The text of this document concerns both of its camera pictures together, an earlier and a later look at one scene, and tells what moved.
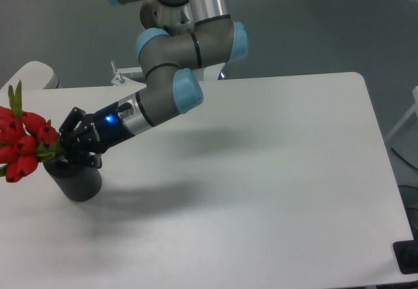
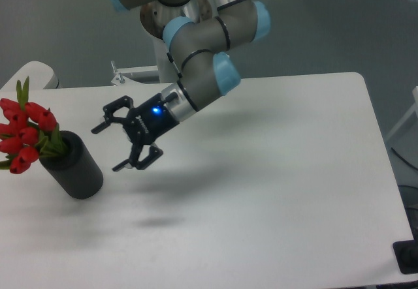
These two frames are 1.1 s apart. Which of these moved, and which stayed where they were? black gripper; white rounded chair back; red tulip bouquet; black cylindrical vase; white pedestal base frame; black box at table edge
Moved: black gripper; red tulip bouquet
Stayed: white pedestal base frame; white rounded chair back; black box at table edge; black cylindrical vase
